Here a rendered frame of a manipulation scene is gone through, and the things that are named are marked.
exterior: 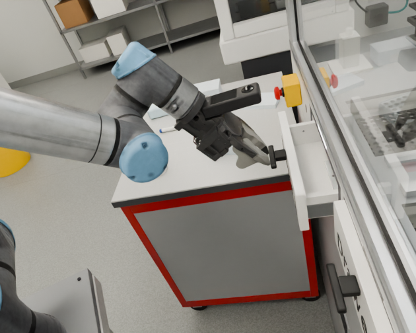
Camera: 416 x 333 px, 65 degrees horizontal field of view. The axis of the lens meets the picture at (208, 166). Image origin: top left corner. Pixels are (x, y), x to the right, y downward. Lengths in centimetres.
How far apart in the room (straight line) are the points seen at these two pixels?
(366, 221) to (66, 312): 62
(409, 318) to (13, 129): 49
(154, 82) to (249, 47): 90
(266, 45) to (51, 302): 118
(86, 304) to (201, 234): 45
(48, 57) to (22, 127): 494
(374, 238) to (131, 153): 34
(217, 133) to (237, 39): 84
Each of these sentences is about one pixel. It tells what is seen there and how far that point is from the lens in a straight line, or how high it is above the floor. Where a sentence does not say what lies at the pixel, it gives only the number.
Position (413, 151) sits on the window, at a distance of 34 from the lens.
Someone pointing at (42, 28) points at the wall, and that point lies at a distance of 527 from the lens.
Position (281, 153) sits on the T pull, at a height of 91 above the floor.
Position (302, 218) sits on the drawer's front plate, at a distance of 66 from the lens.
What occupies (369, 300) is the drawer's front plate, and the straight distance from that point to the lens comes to 50.
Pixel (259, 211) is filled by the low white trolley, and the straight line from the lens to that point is 102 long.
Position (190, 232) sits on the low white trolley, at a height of 56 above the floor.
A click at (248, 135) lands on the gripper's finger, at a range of 71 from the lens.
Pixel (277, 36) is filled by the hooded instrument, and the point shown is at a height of 87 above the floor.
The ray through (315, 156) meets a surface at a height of 84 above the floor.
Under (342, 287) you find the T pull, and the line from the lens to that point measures 52.
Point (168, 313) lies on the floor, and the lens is 165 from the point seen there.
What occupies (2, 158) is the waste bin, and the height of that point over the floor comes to 17.
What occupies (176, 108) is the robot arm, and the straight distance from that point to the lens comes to 62.
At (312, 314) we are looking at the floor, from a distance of 151.
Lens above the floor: 136
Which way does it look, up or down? 37 degrees down
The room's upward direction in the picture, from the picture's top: 19 degrees counter-clockwise
